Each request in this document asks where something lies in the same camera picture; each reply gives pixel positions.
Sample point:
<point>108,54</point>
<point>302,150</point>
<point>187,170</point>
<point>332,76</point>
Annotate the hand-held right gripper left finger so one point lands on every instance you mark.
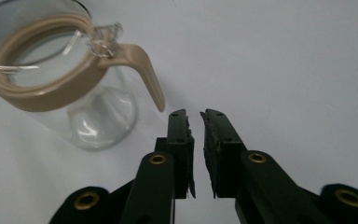
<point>180,146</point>

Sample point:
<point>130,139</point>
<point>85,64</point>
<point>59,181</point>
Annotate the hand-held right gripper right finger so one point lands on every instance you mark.
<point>222,152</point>

